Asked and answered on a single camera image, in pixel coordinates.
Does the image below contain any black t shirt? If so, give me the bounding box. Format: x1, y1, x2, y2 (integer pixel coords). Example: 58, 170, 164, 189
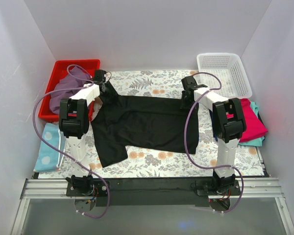
91, 95, 199, 167

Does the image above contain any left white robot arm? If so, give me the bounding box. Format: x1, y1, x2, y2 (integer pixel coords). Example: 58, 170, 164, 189
59, 70, 118, 196

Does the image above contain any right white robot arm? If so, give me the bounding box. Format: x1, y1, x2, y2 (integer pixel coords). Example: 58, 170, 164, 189
181, 72, 246, 195

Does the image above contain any purple crumpled t shirt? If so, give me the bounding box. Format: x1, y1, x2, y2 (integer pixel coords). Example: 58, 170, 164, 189
49, 66, 91, 115

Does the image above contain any white perforated plastic basket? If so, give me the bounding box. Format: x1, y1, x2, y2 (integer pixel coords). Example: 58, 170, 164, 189
195, 53, 252, 99

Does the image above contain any dark blue folded t shirt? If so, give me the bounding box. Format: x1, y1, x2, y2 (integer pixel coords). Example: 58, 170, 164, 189
257, 111, 265, 126

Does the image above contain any magenta folded t shirt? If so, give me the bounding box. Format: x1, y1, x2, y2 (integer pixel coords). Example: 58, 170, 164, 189
240, 98, 268, 143

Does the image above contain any teal folded t shirt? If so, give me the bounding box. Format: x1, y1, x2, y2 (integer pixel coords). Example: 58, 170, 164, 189
239, 98, 268, 147

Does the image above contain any light blue dotted cloth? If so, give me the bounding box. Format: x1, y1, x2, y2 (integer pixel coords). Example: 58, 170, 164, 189
34, 123, 66, 172

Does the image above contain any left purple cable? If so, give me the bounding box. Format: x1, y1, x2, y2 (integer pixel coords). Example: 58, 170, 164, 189
32, 64, 111, 218

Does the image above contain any purple cable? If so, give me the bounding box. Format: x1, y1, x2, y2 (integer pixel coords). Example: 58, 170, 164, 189
183, 72, 244, 214
32, 64, 111, 218

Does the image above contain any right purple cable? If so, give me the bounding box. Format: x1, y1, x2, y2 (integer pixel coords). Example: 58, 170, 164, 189
183, 72, 244, 214

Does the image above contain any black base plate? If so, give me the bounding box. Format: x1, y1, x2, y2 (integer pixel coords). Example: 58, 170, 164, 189
66, 177, 241, 207

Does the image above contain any aluminium mounting rail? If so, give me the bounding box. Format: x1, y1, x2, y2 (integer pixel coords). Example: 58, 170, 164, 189
21, 177, 284, 199

